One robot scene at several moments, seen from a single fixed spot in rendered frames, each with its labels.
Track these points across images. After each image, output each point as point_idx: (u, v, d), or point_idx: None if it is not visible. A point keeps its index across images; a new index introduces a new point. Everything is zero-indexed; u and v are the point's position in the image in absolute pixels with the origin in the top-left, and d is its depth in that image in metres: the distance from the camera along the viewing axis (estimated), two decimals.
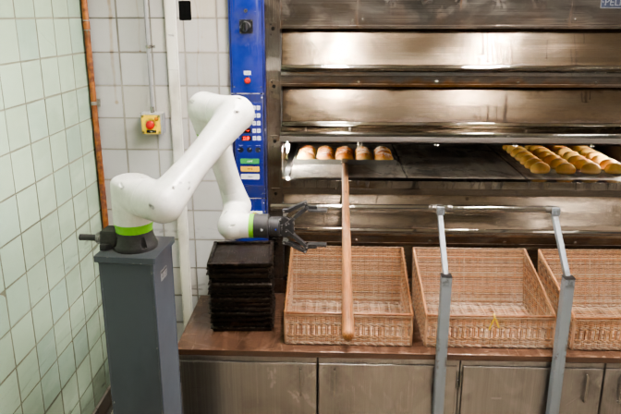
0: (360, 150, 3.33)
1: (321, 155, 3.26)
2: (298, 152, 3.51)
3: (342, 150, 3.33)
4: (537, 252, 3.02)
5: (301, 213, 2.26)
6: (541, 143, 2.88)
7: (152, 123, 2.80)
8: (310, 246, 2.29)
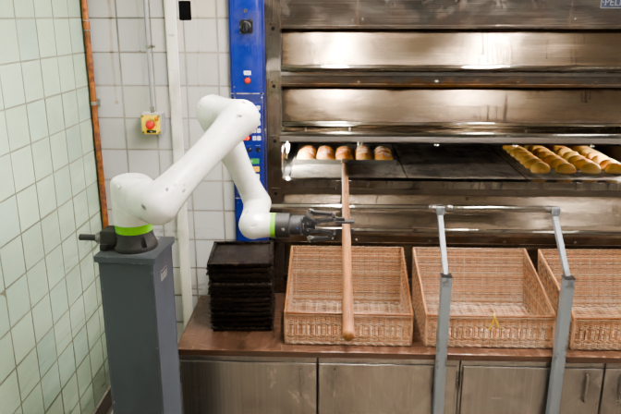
0: (360, 150, 3.33)
1: (321, 155, 3.26)
2: (298, 152, 3.51)
3: (342, 150, 3.33)
4: (537, 252, 3.02)
5: (326, 222, 2.26)
6: (541, 143, 2.88)
7: (152, 123, 2.80)
8: (337, 232, 2.27)
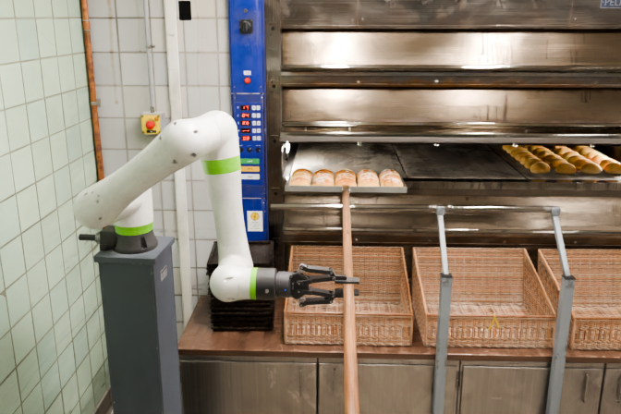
0: (364, 174, 2.84)
1: (317, 181, 2.76)
2: (290, 176, 3.01)
3: (342, 174, 2.83)
4: (537, 252, 3.02)
5: (323, 281, 1.75)
6: (541, 143, 2.88)
7: (152, 123, 2.80)
8: (337, 295, 1.76)
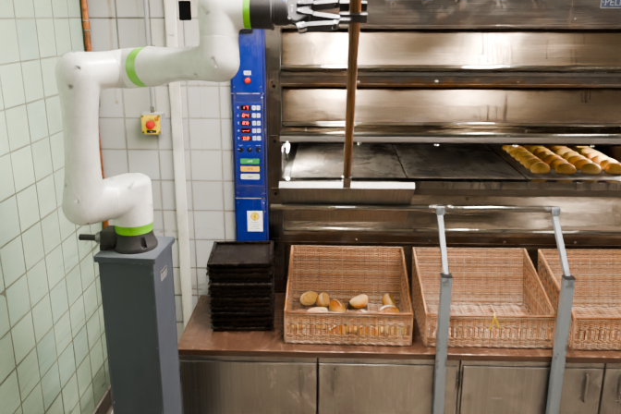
0: (359, 310, 2.79)
1: (316, 301, 2.92)
2: (285, 213, 2.70)
3: None
4: (537, 252, 3.02)
5: (326, 2, 1.55)
6: (541, 143, 2.88)
7: (152, 123, 2.80)
8: (342, 14, 1.53)
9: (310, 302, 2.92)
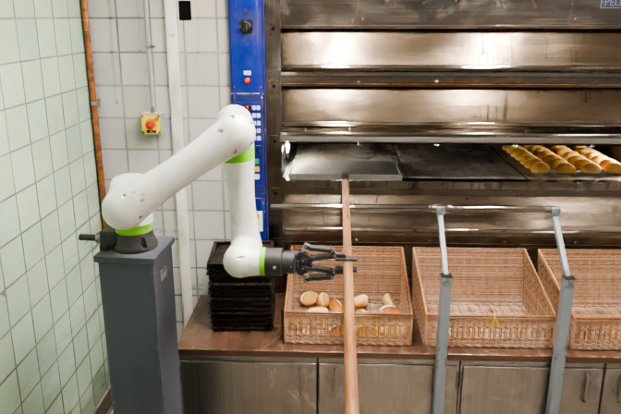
0: (359, 310, 2.79)
1: (316, 301, 2.92)
2: (293, 164, 3.21)
3: None
4: (537, 252, 3.02)
5: (325, 259, 1.95)
6: (541, 143, 2.88)
7: (152, 123, 2.80)
8: (337, 271, 1.96)
9: (310, 302, 2.92)
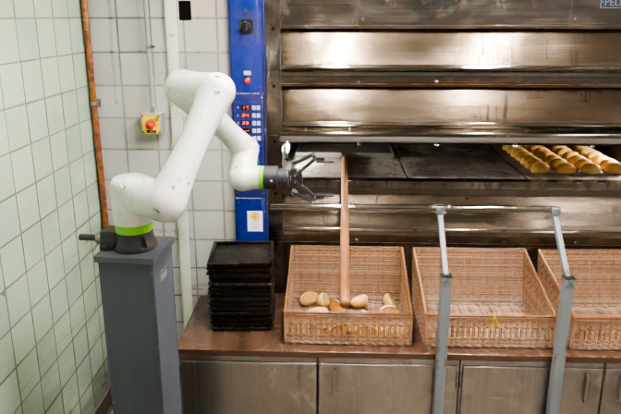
0: (359, 310, 2.79)
1: (316, 301, 2.92)
2: (299, 147, 3.66)
3: None
4: (537, 252, 3.02)
5: (310, 164, 2.34)
6: (541, 143, 2.88)
7: (152, 123, 2.80)
8: (318, 196, 2.37)
9: (310, 302, 2.92)
